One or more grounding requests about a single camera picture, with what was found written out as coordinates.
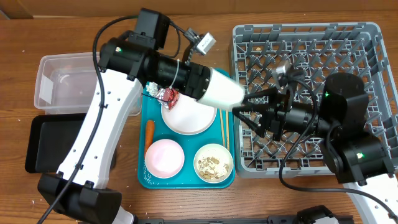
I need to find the orange carrot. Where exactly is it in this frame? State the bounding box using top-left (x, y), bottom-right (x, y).
top-left (144, 120), bottom-right (155, 154)

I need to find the black waste tray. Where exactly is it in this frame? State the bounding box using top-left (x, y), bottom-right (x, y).
top-left (24, 113), bottom-right (118, 174)

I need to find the white tissue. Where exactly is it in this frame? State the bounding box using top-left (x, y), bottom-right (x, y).
top-left (146, 82), bottom-right (159, 96)

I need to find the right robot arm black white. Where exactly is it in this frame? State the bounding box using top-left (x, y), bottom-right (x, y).
top-left (233, 70), bottom-right (397, 223)

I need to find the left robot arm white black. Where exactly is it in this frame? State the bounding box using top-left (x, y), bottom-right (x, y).
top-left (38, 9), bottom-right (215, 223)

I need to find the wooden chopstick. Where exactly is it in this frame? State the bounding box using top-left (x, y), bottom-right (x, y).
top-left (225, 111), bottom-right (230, 150)
top-left (219, 109), bottom-right (226, 147)

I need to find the clear plastic bin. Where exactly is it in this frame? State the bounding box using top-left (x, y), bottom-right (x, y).
top-left (34, 52), bottom-right (143, 116)

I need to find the pink bowl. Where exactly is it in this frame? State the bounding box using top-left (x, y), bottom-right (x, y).
top-left (144, 139), bottom-right (185, 179)

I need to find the white plastic cup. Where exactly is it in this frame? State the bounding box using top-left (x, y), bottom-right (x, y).
top-left (197, 68), bottom-right (245, 111)

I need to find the large white plate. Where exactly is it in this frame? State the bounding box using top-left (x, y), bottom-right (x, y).
top-left (161, 95), bottom-right (217, 135)

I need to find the red snack wrapper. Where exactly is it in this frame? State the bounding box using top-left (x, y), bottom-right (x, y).
top-left (155, 88), bottom-right (180, 110)

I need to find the teal plastic tray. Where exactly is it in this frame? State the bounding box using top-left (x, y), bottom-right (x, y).
top-left (137, 96), bottom-right (235, 189)

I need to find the cream bowl with food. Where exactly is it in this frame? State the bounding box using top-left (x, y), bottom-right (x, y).
top-left (193, 143), bottom-right (234, 184)

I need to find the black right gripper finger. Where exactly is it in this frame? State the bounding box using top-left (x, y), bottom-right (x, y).
top-left (232, 104), bottom-right (269, 138)
top-left (243, 87), bottom-right (277, 103)

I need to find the grey dishwasher rack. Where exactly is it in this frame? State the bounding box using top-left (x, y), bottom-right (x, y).
top-left (230, 22), bottom-right (397, 178)

